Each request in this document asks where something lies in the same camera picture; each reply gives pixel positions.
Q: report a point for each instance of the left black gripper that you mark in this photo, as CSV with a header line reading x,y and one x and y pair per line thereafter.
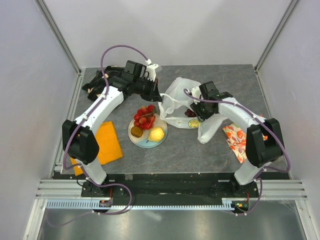
x,y
155,95

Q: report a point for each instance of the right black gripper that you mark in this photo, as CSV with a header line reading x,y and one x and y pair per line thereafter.
x,y
201,116

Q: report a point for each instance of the dark red fake grapes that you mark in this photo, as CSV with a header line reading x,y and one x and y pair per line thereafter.
x,y
190,114

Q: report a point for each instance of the white plastic bag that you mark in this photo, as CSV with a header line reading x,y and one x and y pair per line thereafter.
x,y
175,103

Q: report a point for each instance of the red fake cherry bunch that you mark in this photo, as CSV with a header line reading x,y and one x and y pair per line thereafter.
x,y
145,117

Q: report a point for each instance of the yellow fake lemon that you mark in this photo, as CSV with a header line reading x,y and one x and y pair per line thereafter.
x,y
156,134

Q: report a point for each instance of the brown fake kiwi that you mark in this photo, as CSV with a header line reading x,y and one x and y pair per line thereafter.
x,y
136,131

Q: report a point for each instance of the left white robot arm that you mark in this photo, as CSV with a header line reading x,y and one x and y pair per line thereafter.
x,y
79,136

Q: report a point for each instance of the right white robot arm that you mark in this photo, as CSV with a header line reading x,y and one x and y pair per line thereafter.
x,y
264,141

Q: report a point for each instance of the floral orange cloth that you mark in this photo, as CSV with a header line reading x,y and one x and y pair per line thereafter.
x,y
236,140

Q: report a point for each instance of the cream and blue plate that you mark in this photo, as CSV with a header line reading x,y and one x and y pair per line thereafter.
x,y
144,141

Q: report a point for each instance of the grey stone mat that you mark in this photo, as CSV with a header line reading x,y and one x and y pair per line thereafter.
x,y
181,152

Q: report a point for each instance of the black patterned cloth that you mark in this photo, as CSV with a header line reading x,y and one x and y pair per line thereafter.
x,y
96,86

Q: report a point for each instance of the orange folded cloth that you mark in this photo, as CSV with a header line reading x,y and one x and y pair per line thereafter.
x,y
109,146

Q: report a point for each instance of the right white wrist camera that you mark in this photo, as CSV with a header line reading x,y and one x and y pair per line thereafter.
x,y
195,93

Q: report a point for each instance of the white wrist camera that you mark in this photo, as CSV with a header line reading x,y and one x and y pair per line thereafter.
x,y
152,69
195,93

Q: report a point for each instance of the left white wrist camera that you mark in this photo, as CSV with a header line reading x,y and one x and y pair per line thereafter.
x,y
152,69

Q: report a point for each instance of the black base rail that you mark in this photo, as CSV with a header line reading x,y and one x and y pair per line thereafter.
x,y
215,185

